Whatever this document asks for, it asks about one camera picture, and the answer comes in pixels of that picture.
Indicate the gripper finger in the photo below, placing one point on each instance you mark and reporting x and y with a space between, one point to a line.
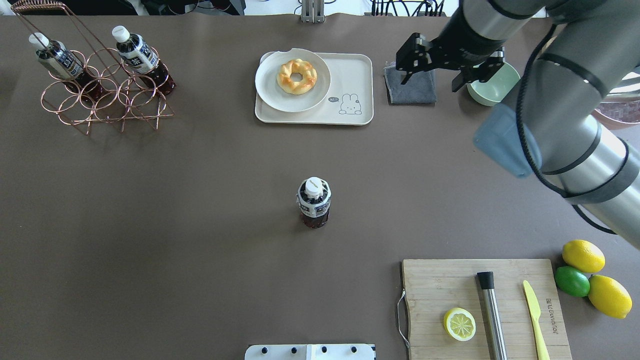
468 77
409 73

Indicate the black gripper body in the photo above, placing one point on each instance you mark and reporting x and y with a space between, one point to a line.
454 40

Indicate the tea bottle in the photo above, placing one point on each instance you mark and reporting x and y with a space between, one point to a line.
143 59
313 198
63 64

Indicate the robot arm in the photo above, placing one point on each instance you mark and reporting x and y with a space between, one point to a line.
545 123

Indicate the cream rabbit tray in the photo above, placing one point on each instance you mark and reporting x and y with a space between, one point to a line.
349 99

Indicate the grey folded cloth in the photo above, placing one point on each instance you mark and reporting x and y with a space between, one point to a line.
420 89

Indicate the green bowl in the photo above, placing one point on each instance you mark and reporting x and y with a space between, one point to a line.
495 89

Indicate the white round plate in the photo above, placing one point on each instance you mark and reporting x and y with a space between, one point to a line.
271 93

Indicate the pink ice bowl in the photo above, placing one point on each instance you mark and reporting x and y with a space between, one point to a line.
621 107

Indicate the wooden cutting board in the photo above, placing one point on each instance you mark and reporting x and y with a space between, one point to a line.
434 286

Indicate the whole lemon upper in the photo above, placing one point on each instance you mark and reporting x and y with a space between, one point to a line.
584 256

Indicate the whole lemon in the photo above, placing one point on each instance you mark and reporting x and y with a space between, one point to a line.
609 296
584 256

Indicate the green lime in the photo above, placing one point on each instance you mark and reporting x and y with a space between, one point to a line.
571 281

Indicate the yellow plastic knife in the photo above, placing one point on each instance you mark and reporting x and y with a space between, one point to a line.
535 314

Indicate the half lemon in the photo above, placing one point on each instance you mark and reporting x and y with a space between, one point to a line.
460 324

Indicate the whole lemon lower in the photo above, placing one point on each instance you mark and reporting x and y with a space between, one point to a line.
609 296

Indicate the steel muddler black tip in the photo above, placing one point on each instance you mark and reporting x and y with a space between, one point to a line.
491 308

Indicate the glazed ring donut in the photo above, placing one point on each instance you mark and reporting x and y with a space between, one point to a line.
297 77

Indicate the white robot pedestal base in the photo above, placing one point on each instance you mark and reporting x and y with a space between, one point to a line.
327 351

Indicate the copper wire bottle rack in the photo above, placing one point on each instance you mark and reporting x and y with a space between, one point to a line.
125 97

